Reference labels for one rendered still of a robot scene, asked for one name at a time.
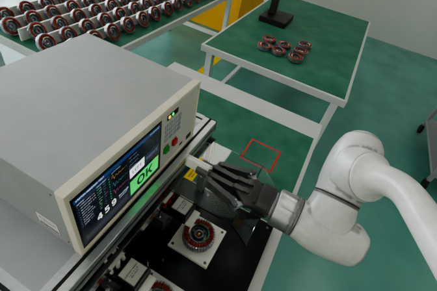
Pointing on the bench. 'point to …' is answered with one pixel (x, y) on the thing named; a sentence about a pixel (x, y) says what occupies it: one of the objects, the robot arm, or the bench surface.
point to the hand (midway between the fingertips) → (198, 165)
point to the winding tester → (83, 125)
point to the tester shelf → (43, 278)
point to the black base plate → (230, 265)
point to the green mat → (237, 128)
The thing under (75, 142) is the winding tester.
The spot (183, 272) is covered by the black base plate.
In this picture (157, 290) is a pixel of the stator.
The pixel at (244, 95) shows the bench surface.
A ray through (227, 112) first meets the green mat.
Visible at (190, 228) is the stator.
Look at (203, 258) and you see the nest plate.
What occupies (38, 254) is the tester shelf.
